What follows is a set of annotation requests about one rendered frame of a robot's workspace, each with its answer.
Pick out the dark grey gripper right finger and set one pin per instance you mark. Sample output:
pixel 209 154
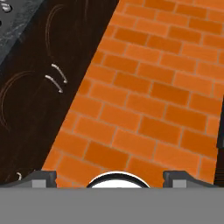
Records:
pixel 175 176

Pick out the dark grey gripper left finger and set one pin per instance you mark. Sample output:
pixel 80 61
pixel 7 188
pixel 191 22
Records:
pixel 43 177

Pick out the round white black-rimmed object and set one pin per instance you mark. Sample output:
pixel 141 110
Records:
pixel 118 181

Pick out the dark cabinet side panel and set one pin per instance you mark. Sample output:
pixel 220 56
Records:
pixel 220 140

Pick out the dark wood cupboard door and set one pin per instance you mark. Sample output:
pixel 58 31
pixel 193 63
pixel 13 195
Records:
pixel 26 116
pixel 78 35

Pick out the small silver round object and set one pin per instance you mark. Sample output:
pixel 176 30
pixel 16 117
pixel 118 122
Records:
pixel 5 7

